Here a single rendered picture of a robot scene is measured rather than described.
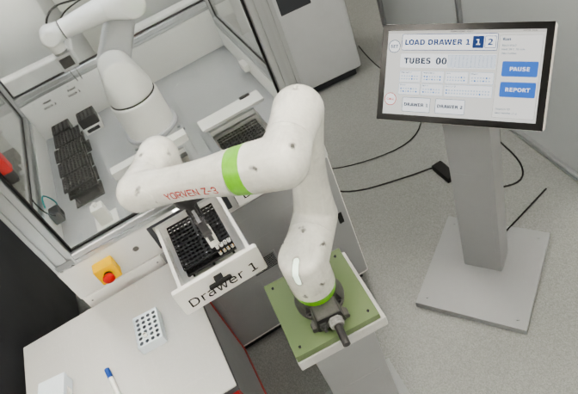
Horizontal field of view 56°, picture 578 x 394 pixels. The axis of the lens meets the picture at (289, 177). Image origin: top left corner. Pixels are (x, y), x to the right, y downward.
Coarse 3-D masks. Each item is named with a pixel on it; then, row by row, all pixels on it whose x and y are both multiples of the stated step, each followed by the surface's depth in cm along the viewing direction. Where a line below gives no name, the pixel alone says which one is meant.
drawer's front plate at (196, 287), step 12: (240, 252) 165; (252, 252) 166; (228, 264) 164; (240, 264) 166; (264, 264) 171; (204, 276) 163; (180, 288) 162; (192, 288) 163; (204, 288) 165; (216, 288) 167; (228, 288) 170; (180, 300) 164; (192, 300) 166; (204, 300) 168; (192, 312) 168
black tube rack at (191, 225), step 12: (204, 216) 186; (216, 216) 184; (168, 228) 187; (180, 228) 185; (192, 228) 188; (216, 228) 180; (180, 240) 181; (192, 240) 180; (204, 240) 178; (180, 252) 178; (192, 252) 175; (204, 252) 178; (228, 252) 175; (204, 264) 175
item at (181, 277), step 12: (204, 204) 193; (216, 204) 195; (180, 216) 191; (228, 216) 183; (156, 228) 190; (228, 228) 187; (168, 240) 193; (240, 240) 182; (168, 252) 180; (180, 264) 182; (216, 264) 177; (180, 276) 176; (192, 276) 177
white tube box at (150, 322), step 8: (144, 312) 177; (152, 312) 178; (160, 312) 180; (136, 320) 177; (144, 320) 175; (152, 320) 174; (160, 320) 175; (136, 328) 174; (144, 328) 175; (152, 328) 172; (160, 328) 171; (136, 336) 171; (152, 336) 170; (160, 336) 168; (144, 344) 169; (152, 344) 169; (160, 344) 170; (144, 352) 170
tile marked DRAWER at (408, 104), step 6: (402, 102) 179; (408, 102) 178; (414, 102) 177; (420, 102) 175; (426, 102) 174; (402, 108) 179; (408, 108) 178; (414, 108) 177; (420, 108) 176; (426, 108) 175
